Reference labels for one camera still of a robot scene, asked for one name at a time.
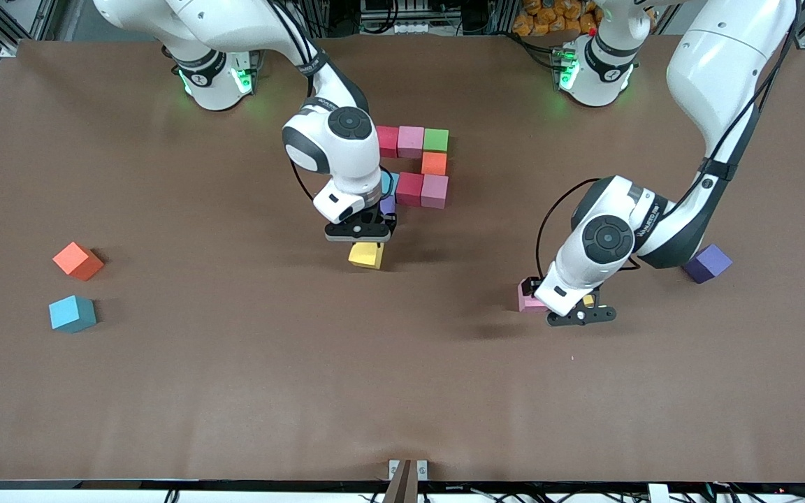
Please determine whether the pink foam cube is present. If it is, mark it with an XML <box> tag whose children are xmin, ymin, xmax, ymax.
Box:
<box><xmin>397</xmin><ymin>126</ymin><xmax>426</xmax><ymax>159</ymax></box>
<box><xmin>421</xmin><ymin>174</ymin><xmax>449</xmax><ymax>210</ymax></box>
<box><xmin>518</xmin><ymin>278</ymin><xmax>550</xmax><ymax>313</ymax></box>

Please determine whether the orange fruit bag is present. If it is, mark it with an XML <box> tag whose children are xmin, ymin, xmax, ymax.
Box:
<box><xmin>512</xmin><ymin>0</ymin><xmax>602</xmax><ymax>37</ymax></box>

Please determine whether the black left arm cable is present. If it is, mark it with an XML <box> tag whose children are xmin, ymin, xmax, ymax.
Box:
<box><xmin>535</xmin><ymin>0</ymin><xmax>795</xmax><ymax>280</ymax></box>

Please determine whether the black base cable bundle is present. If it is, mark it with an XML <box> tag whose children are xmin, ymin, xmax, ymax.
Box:
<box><xmin>511</xmin><ymin>31</ymin><xmax>564</xmax><ymax>71</ymax></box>

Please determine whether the metal table edge bracket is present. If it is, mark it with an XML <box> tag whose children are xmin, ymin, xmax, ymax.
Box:
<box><xmin>389</xmin><ymin>459</ymin><xmax>429</xmax><ymax>503</ymax></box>

